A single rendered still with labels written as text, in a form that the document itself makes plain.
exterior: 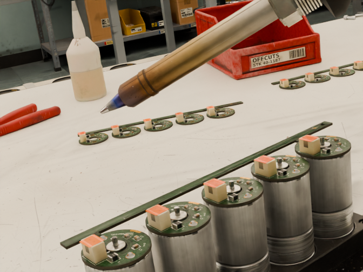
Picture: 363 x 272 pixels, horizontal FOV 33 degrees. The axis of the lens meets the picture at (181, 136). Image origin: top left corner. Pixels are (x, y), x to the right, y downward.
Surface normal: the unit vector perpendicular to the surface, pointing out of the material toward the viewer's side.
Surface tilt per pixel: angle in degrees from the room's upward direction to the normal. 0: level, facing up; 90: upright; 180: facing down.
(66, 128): 0
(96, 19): 90
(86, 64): 97
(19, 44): 90
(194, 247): 90
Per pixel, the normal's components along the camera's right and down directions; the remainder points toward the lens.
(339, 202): 0.36, 0.28
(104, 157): -0.13, -0.93
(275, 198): -0.32, 0.36
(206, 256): 0.71, 0.15
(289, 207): 0.11, 0.33
